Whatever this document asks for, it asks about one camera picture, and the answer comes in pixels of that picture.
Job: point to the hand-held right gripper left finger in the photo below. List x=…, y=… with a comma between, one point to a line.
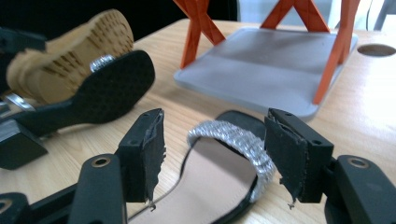
x=140, y=155

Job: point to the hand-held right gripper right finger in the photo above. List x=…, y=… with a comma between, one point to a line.
x=299, y=149

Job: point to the tan suede boot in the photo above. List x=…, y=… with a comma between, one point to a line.
x=62, y=62

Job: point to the grey shoe rack orange legs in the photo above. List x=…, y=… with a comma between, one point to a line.
x=264, y=68

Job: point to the dark curtain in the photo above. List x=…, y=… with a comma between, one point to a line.
x=155, y=12

